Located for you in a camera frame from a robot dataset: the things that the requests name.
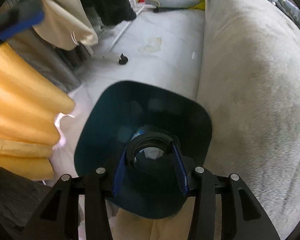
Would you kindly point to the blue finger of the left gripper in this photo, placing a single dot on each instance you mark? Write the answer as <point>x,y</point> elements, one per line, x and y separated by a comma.
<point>22,16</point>

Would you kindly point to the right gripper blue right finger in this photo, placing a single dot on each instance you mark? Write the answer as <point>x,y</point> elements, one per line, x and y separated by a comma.
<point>180,170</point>

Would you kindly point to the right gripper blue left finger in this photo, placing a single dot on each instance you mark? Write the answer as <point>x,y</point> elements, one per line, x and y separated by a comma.
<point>122,166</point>

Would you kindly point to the dark teal trash bin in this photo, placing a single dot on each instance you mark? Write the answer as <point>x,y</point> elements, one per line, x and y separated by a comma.
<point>149,188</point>

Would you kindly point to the beige hanging coat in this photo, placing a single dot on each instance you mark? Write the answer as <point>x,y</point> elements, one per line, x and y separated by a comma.
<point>65,25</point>

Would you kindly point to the yellow curtain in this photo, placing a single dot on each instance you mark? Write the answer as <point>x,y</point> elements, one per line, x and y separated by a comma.
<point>29,106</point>

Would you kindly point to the grey-green bed mattress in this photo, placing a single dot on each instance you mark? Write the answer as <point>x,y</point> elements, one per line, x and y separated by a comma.
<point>250,87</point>

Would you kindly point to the yellow plastic bag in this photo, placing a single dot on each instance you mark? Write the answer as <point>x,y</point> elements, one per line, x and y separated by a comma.
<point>200,5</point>

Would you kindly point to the white clothes rack frame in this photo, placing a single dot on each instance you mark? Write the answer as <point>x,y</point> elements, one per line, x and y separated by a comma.
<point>113,56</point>

